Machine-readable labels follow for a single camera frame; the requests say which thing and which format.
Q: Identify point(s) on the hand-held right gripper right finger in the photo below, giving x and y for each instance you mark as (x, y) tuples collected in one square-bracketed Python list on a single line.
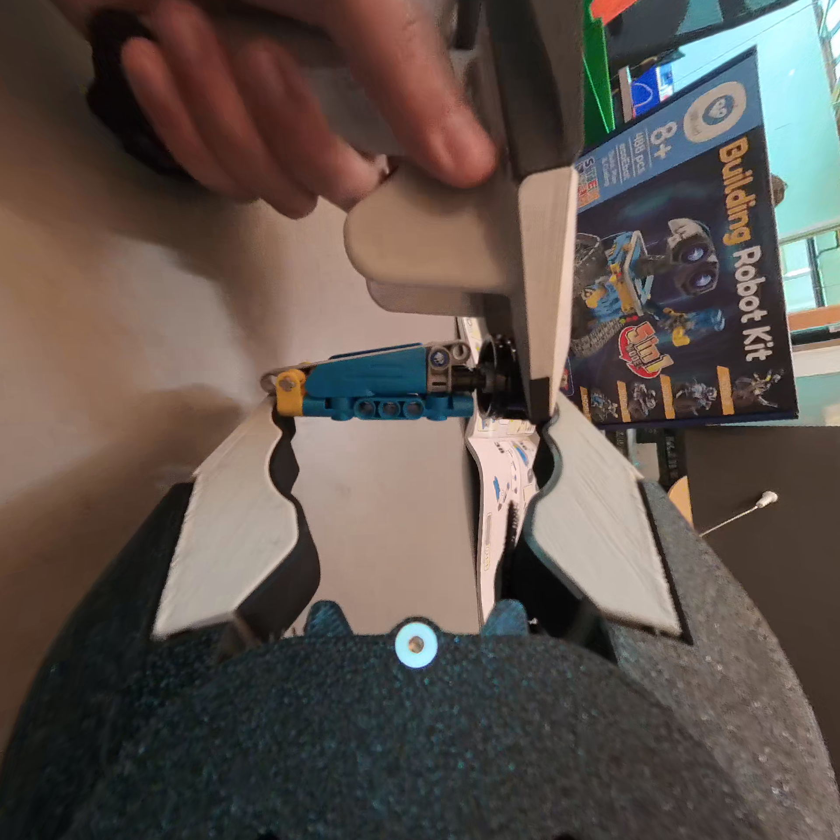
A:
[(590, 525)]

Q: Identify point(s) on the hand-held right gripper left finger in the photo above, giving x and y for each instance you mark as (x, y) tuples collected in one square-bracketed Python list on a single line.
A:
[(229, 525)]

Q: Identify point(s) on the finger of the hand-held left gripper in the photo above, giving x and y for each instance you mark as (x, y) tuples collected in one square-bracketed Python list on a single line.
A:
[(548, 262)]

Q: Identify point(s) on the black toy wheel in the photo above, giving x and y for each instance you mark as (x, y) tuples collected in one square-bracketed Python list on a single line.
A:
[(500, 377)]

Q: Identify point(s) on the blue grey brick assembly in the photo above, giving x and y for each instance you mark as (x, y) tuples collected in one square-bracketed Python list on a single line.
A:
[(367, 384)]

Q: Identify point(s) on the grey desk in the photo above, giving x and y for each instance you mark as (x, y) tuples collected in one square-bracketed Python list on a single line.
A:
[(131, 295)]

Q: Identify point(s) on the person's left hand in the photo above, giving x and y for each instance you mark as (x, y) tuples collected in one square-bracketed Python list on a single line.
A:
[(262, 79)]

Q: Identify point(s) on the green plastic bin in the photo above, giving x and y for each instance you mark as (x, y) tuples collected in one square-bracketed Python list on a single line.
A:
[(597, 85)]

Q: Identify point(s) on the instruction booklet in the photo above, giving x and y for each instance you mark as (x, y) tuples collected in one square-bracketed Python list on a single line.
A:
[(505, 499)]

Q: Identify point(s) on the dark blue robot kit box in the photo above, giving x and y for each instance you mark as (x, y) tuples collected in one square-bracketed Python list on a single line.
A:
[(689, 262)]

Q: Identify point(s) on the black office chair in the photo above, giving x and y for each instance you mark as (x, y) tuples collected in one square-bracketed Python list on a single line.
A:
[(689, 26)]

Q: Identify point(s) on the black board panel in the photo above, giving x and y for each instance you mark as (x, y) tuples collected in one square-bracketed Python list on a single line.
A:
[(774, 525)]

